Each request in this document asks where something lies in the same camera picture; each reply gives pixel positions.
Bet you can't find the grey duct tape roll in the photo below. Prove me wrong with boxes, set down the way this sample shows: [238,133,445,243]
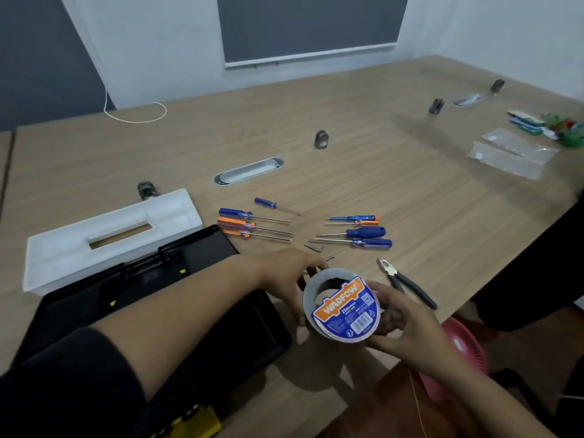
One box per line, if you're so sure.
[302,268,382,344]

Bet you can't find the white cord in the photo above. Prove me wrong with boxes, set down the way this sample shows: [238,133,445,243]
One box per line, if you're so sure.
[103,90,168,124]

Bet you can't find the white plastic tray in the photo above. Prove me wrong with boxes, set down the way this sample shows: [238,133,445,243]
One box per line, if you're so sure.
[23,189,203,297]

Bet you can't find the black sleeve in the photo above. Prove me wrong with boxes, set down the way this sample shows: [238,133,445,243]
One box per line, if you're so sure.
[0,327,147,438]

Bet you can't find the green plastic packet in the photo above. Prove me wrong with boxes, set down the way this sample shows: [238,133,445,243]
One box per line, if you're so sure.
[542,112,584,149]

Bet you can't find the person's right hand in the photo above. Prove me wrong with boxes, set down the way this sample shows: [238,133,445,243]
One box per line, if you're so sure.
[363,281,458,375]

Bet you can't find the person's left hand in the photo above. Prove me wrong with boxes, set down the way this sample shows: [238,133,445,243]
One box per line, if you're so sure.
[255,248,330,326]

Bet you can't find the pink fan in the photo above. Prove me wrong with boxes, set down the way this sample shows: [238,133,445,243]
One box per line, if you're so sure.
[417,316,489,403]

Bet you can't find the black toolbox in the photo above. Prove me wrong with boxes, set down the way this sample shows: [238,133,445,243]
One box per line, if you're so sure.
[11,224,293,438]

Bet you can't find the person's right forearm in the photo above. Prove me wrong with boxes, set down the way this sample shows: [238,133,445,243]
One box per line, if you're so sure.
[426,356,559,438]

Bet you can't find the clear plastic bag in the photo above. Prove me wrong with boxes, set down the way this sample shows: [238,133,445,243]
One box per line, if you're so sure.
[468,141,546,181]
[481,127,560,165]

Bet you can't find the thick blue handled screwdriver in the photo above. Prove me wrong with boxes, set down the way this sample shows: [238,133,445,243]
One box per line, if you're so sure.
[318,226,387,239]

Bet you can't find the black handled pliers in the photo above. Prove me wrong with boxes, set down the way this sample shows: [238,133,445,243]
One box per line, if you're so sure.
[377,257,439,311]

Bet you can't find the person's left forearm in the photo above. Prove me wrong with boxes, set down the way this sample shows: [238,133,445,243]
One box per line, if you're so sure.
[90,254,265,403]

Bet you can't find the orange handled screwdriver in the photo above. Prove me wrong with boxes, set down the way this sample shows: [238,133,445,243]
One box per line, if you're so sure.
[217,217,296,237]
[222,228,294,244]

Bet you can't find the blue and white card packet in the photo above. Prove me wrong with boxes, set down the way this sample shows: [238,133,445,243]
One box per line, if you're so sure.
[507,109,547,136]

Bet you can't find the small blue screwdriver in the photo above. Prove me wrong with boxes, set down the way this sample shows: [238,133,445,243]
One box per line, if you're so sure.
[255,197,302,217]

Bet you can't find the dark grey wall board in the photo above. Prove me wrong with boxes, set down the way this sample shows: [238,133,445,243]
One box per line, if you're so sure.
[216,0,410,69]

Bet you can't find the thin white string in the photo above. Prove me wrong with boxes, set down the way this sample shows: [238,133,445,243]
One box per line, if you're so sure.
[407,368,429,438]

